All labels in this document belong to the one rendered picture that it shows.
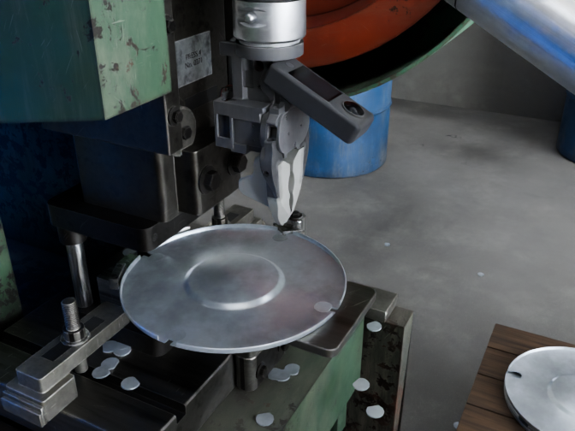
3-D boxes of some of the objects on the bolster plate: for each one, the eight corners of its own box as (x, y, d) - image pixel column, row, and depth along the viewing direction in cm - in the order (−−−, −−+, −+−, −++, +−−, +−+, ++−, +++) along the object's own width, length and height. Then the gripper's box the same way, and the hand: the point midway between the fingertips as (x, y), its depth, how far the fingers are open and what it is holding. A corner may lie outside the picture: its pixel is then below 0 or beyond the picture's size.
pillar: (97, 301, 87) (81, 209, 80) (85, 309, 85) (68, 216, 79) (84, 297, 88) (68, 206, 81) (73, 305, 86) (55, 213, 80)
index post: (307, 263, 101) (308, 209, 97) (299, 273, 99) (299, 218, 94) (291, 259, 102) (292, 206, 98) (282, 268, 100) (282, 214, 95)
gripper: (249, 27, 72) (254, 197, 82) (204, 44, 65) (215, 227, 75) (318, 35, 68) (315, 211, 78) (279, 53, 61) (280, 245, 71)
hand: (287, 215), depth 75 cm, fingers closed
